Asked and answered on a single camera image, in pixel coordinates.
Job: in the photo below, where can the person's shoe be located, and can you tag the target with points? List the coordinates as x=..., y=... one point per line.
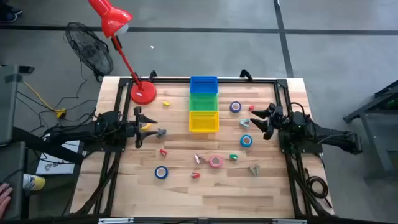
x=7, y=15

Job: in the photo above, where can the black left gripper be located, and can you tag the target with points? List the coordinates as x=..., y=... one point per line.
x=138, y=129

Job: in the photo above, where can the olive staple remover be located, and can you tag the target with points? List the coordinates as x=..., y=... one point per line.
x=255, y=170

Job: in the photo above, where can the pink staple remover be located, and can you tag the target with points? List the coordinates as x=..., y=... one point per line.
x=197, y=158

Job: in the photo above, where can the silver metal bracket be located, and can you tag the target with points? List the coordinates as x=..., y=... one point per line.
x=115, y=220
x=289, y=221

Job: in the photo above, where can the green plastic basket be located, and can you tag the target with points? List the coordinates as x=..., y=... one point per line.
x=203, y=102

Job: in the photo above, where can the yellow mini stapler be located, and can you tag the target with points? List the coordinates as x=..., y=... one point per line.
x=166, y=103

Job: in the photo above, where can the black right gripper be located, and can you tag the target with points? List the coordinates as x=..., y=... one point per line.
x=276, y=119

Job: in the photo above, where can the black metal side table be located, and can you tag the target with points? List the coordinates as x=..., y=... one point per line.
x=367, y=109

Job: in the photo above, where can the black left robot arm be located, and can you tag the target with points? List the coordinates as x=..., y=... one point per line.
x=81, y=130

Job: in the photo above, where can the green mini stapler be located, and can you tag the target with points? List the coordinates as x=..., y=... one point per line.
x=233, y=157

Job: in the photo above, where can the yellow plastic basket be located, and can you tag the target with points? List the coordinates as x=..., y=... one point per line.
x=203, y=122

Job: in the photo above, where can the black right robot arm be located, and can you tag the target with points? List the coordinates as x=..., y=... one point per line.
x=329, y=137

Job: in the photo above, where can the teal staple remover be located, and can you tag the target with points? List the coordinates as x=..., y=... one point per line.
x=244, y=124

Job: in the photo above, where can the person's hand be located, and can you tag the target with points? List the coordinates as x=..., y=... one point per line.
x=3, y=199

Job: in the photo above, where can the white printed paper sheet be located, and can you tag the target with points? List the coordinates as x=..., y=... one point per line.
x=56, y=166

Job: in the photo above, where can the blue plastic basket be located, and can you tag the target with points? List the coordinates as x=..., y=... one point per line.
x=203, y=85

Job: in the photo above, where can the light blue tape roll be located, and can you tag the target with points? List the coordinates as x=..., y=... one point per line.
x=241, y=141

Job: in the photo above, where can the red desk lamp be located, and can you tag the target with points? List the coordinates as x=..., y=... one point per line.
x=143, y=93

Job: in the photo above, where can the black floor fan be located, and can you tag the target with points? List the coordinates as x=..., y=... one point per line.
x=90, y=49

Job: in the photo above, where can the pink tape roll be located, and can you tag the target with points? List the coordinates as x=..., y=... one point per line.
x=211, y=161

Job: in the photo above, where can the dark blue tape roll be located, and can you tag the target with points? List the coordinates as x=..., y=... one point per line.
x=156, y=172

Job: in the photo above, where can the indigo tape roll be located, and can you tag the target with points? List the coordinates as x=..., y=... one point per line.
x=231, y=107

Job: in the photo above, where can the white and yellow can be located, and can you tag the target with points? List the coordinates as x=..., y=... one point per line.
x=34, y=182

